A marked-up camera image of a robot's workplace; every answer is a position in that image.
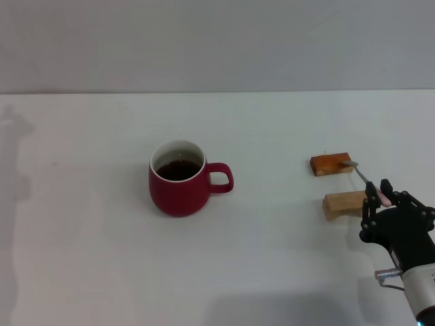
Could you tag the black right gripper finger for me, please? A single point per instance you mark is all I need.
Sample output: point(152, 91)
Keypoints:
point(408, 200)
point(368, 217)

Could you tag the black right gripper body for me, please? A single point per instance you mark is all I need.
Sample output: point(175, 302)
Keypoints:
point(404, 237)

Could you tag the red ceramic coffee cup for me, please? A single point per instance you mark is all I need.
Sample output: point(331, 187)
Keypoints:
point(176, 197)

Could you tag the light wooden notched block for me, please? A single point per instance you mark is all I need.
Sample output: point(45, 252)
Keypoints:
point(340, 203)

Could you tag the dark orange wooden block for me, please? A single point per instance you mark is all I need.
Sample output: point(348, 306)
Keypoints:
point(326, 164)

